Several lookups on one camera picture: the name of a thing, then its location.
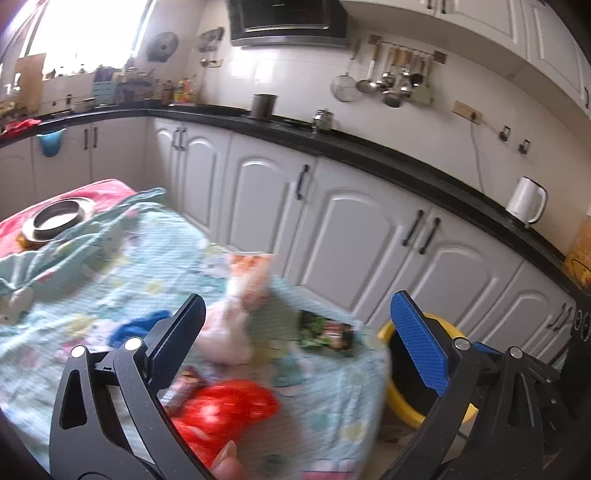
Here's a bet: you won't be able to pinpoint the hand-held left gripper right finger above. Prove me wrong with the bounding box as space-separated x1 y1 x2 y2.
382 291 561 480

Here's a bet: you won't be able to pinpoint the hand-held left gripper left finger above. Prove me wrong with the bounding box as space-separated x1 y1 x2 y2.
48 292 214 480

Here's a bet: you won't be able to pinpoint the white plastic bag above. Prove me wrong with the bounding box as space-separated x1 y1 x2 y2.
202 298 254 366

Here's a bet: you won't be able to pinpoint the colourful snack wrapper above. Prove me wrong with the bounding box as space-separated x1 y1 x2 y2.
163 366 209 414

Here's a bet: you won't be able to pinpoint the yellow rimmed black trash bin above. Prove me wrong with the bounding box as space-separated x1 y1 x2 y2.
377 312 479 428

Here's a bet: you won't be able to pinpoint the red plastic bag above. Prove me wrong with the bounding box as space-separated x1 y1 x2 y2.
169 379 282 470

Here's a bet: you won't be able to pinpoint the orange printed plastic bag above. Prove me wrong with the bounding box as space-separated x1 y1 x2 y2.
228 252 274 315

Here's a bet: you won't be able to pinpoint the person's left hand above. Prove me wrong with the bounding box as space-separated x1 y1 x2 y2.
210 440 245 480

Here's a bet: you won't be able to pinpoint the blue cloth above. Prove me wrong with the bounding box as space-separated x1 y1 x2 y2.
109 309 174 347

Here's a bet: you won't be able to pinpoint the cartoon printed blanket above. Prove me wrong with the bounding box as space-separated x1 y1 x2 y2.
0 186 394 480

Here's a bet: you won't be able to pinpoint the yellow bag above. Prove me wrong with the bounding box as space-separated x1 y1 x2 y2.
564 226 591 285

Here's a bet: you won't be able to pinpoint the dark green snack wrapper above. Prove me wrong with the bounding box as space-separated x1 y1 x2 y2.
297 309 356 359

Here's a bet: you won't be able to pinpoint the white lower kitchen cabinets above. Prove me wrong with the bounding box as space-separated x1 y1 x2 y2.
0 115 579 366

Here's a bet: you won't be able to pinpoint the white electric kettle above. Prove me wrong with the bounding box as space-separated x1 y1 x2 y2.
505 176 548 229

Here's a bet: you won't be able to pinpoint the steel bowl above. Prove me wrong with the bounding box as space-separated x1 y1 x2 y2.
20 197 97 243

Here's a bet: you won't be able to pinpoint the red blanket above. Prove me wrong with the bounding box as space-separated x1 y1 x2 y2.
0 178 140 237

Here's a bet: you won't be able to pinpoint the black kitchen countertop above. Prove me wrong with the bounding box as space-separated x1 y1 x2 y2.
0 104 591 302

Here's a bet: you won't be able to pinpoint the blue hanging bin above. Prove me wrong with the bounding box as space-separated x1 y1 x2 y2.
36 130 66 159

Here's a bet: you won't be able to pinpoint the dark metal cup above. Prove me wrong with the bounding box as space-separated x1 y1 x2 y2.
250 93 280 122

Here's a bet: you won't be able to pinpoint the steel teapot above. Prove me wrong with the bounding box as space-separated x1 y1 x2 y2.
312 109 334 135

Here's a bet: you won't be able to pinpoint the row of condiment bottles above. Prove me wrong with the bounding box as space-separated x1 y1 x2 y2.
151 76 202 105

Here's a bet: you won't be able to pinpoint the large steel ladle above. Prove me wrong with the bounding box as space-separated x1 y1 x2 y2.
382 51 403 110

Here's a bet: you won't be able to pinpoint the green spatula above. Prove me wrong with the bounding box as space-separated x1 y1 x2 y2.
413 58 435 106

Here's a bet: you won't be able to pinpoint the pale dish rack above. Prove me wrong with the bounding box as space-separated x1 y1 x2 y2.
91 67 122 106

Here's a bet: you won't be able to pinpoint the red cloth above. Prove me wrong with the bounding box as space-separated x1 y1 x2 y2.
0 118 42 137

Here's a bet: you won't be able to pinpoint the steel slotted spoon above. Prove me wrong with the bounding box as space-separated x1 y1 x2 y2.
376 48 398 91

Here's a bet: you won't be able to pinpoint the dark serving spoon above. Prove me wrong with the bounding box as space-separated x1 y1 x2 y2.
402 53 425 89

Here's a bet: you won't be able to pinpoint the hanging small utensil rack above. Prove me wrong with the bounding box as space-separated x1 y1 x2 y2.
198 27 226 69

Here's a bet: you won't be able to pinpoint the wooden cutting board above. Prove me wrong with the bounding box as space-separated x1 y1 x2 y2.
12 52 47 114

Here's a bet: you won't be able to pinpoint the kitchen window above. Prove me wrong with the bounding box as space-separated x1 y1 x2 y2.
25 0 154 78

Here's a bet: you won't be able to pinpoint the black range hood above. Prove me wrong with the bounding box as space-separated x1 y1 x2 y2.
227 0 351 48

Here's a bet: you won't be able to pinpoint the black power cable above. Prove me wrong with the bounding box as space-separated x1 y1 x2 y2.
470 120 486 195

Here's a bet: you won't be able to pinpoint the beige wall socket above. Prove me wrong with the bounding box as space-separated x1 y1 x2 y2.
453 100 485 125

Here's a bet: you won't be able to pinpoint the wire mesh strainer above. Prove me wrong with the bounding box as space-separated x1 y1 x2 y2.
329 41 359 103

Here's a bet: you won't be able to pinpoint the round wall fan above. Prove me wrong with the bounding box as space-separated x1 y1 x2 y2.
146 31 180 64

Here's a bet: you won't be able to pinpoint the wall utensil rail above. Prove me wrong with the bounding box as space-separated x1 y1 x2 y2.
368 35 448 66

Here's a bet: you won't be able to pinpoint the white upper wall cabinets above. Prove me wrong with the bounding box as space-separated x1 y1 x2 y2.
338 0 591 110

